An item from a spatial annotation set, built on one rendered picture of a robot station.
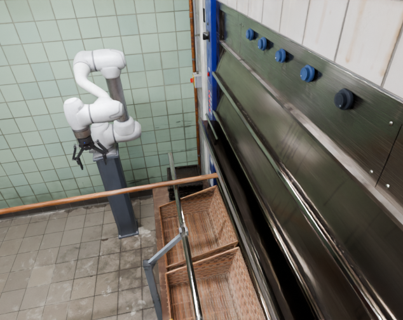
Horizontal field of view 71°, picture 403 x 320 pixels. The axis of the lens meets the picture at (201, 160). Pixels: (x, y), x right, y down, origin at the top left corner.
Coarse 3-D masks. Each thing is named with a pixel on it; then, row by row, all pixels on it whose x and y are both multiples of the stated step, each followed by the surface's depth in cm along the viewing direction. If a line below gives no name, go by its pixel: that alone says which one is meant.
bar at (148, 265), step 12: (168, 156) 199; (180, 204) 160; (180, 216) 152; (180, 228) 146; (180, 240) 148; (144, 264) 155; (192, 264) 129; (192, 276) 124; (156, 288) 170; (192, 288) 119; (156, 300) 176; (156, 312) 184
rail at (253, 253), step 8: (200, 120) 184; (208, 136) 169; (208, 144) 162; (216, 160) 148; (224, 176) 138; (224, 184) 134; (232, 192) 128; (232, 200) 124; (240, 216) 117; (240, 224) 114; (248, 232) 110; (248, 240) 107; (256, 256) 101; (256, 264) 99; (264, 272) 96; (264, 280) 94; (264, 288) 93; (272, 296) 89; (272, 304) 87; (280, 312) 85
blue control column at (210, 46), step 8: (208, 0) 160; (208, 8) 163; (208, 16) 166; (208, 24) 169; (208, 48) 179; (208, 56) 182; (216, 56) 174; (208, 64) 186; (216, 64) 177; (208, 80) 193; (216, 88) 187; (216, 96) 190; (216, 104) 194; (216, 120) 201; (216, 184) 236
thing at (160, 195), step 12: (204, 180) 267; (156, 192) 256; (156, 204) 244; (156, 216) 233; (156, 228) 223; (156, 240) 213; (180, 288) 182; (204, 300) 175; (168, 312) 170; (204, 312) 169
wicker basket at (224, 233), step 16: (208, 192) 222; (160, 208) 221; (176, 208) 225; (192, 208) 229; (208, 208) 233; (224, 208) 200; (160, 224) 206; (192, 224) 223; (208, 224) 223; (224, 224) 199; (192, 240) 211; (208, 240) 210; (224, 240) 197; (176, 256) 200; (192, 256) 200; (208, 256) 180
